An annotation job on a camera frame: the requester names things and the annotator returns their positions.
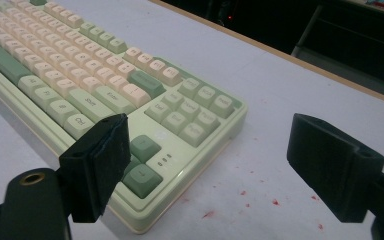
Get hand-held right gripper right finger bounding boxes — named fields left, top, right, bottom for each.
left=286, top=113, right=384, bottom=224

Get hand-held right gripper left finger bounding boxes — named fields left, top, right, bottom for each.
left=58, top=113, right=132, bottom=224

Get green and cream keyboard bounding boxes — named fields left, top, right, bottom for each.
left=0, top=0, right=248, bottom=234

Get dark shelf unit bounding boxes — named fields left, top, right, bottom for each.
left=291, top=2, right=384, bottom=103

